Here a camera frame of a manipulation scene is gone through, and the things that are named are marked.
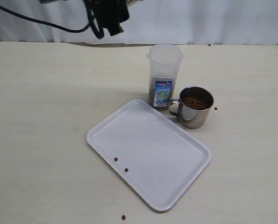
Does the clear plastic container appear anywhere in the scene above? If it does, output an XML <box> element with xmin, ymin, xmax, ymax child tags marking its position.
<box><xmin>146</xmin><ymin>44</ymin><xmax>183</xmax><ymax>111</ymax></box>

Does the white curtain backdrop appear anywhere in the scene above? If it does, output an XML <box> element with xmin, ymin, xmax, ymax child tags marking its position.
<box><xmin>0</xmin><ymin>0</ymin><xmax>278</xmax><ymax>45</ymax></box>

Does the right steel mug with pellets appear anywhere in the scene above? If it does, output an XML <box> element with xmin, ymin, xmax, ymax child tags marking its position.
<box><xmin>168</xmin><ymin>86</ymin><xmax>214</xmax><ymax>129</ymax></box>

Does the white rectangular plastic tray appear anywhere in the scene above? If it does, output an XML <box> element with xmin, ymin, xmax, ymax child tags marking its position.
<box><xmin>86</xmin><ymin>99</ymin><xmax>211</xmax><ymax>212</ymax></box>

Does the black cable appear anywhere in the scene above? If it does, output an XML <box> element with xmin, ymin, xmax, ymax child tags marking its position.
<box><xmin>0</xmin><ymin>0</ymin><xmax>106</xmax><ymax>40</ymax></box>

